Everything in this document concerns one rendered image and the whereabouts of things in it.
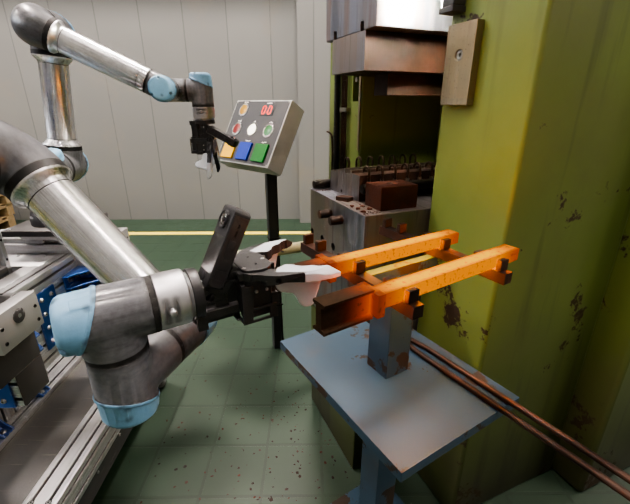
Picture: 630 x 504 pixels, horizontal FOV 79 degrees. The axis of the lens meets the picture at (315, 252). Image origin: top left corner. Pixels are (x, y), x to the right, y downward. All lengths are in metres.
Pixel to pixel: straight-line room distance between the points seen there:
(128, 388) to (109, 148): 4.11
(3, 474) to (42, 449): 0.10
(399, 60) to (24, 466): 1.57
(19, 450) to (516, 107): 1.62
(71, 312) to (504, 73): 0.87
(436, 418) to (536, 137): 0.58
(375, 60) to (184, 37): 3.25
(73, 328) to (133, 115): 3.98
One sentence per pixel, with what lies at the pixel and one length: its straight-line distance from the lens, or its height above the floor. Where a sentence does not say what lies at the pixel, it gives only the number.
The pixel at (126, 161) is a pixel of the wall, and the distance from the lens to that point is 4.52.
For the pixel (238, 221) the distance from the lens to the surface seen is 0.51.
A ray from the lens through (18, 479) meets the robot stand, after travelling 1.49.
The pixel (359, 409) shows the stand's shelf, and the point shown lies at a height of 0.68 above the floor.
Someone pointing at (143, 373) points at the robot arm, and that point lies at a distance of 0.55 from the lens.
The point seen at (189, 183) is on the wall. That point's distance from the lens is 4.33.
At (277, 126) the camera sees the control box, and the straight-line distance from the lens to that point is 1.55.
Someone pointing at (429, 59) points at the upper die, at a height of 1.30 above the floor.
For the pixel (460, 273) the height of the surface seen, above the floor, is 0.94.
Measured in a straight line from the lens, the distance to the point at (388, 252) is 0.69.
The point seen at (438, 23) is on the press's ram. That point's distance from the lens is 1.20.
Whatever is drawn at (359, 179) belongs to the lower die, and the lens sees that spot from 1.14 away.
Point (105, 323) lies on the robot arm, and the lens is 0.50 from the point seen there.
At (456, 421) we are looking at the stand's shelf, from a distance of 0.76.
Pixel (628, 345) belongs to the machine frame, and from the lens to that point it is 1.38.
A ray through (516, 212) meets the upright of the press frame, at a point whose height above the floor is 0.97.
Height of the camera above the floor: 1.19
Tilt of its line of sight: 21 degrees down
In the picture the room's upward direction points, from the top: straight up
